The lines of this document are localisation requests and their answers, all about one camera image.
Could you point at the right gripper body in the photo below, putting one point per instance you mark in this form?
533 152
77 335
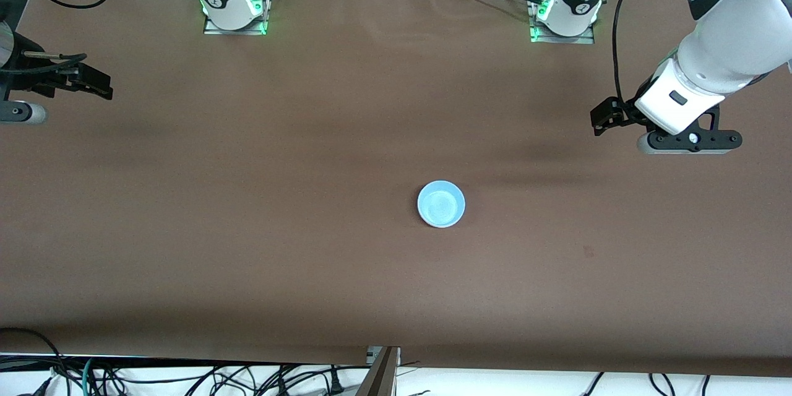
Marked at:
30 73

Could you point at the light blue bowl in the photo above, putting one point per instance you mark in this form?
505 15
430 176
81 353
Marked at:
441 204

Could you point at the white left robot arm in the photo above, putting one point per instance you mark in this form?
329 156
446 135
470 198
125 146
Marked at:
736 25

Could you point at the brown table cover sheet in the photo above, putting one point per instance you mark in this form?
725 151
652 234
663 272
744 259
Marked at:
309 136

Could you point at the black power plug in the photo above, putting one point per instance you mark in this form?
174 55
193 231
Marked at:
336 383

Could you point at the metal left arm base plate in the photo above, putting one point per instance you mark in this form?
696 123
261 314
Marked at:
588 37

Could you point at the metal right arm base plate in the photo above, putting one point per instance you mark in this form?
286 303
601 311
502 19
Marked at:
213 30

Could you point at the grey metal post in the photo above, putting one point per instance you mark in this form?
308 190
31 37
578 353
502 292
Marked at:
378 377

